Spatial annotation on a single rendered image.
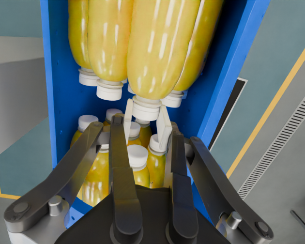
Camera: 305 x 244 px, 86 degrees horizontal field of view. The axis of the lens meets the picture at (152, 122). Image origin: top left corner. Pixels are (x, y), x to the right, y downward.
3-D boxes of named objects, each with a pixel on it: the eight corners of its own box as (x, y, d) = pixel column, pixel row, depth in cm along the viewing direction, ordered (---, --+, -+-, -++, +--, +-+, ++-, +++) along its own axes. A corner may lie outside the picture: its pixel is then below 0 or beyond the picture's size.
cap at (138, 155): (149, 166, 27) (152, 158, 27) (128, 171, 25) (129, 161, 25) (140, 152, 30) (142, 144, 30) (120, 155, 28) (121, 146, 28)
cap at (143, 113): (129, 96, 23) (127, 107, 24) (140, 106, 20) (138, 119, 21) (152, 97, 25) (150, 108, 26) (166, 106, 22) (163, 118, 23)
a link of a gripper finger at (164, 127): (165, 127, 17) (172, 128, 17) (160, 103, 23) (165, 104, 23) (159, 150, 18) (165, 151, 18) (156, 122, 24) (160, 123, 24)
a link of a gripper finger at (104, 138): (119, 148, 16) (87, 144, 15) (124, 124, 20) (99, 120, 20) (121, 135, 15) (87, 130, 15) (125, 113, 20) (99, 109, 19)
